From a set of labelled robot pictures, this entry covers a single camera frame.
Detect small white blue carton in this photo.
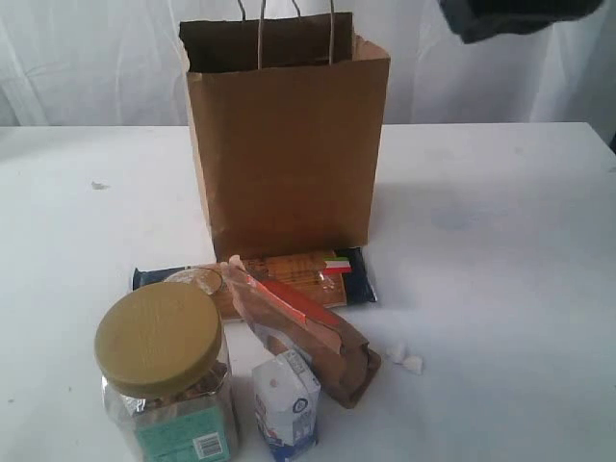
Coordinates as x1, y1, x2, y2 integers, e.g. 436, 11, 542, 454
251, 349, 321, 461

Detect white crumpled bit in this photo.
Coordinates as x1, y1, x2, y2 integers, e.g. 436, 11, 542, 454
386, 342, 407, 365
401, 355, 424, 375

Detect white crumpled bit middle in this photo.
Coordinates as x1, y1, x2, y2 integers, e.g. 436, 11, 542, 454
401, 355, 424, 375

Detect brown paper bag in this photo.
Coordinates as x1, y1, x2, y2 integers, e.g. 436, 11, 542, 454
179, 9, 391, 261

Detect brown paper pouch orange label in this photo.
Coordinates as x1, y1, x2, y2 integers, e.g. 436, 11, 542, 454
220, 255, 381, 409

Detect small white paper scrap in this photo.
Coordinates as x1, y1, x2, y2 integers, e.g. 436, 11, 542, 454
90, 181, 110, 191

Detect spaghetti packet blue orange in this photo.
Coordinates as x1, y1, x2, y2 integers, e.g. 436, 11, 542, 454
132, 247, 377, 321

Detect clear jar gold lid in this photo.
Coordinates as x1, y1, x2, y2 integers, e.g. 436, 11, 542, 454
94, 282, 239, 461

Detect white crumpled bit left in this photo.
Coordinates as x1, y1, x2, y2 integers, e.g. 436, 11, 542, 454
386, 342, 407, 365

